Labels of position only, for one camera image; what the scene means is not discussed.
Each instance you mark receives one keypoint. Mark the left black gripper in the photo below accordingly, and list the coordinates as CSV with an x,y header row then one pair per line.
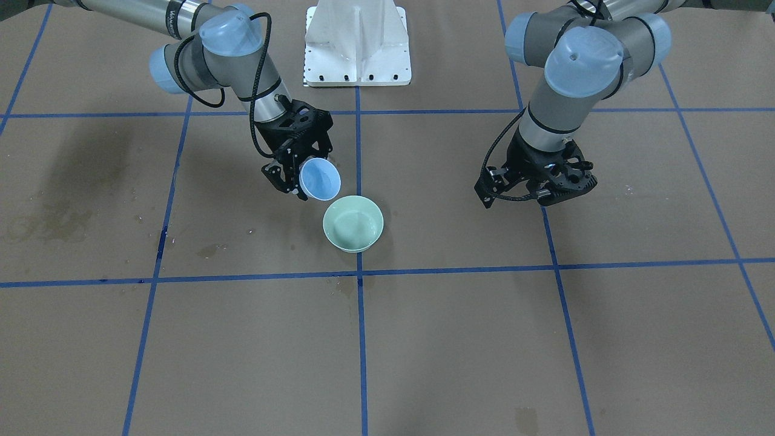
x,y
522,160

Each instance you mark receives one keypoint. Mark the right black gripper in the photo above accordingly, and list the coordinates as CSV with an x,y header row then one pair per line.
x,y
283,143

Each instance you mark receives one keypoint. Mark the light blue plastic cup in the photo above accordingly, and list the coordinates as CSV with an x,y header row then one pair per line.
x,y
320,179

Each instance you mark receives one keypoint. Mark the light green bowl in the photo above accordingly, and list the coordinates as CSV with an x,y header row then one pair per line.
x,y
353,223

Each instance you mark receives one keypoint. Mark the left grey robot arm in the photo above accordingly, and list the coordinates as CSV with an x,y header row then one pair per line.
x,y
588,51

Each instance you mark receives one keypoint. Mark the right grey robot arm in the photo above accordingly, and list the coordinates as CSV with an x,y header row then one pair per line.
x,y
218,48

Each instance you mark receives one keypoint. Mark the brown paper table cover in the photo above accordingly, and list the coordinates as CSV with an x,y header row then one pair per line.
x,y
154,283

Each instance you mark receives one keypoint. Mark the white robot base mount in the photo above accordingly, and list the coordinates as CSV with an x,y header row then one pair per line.
x,y
356,44

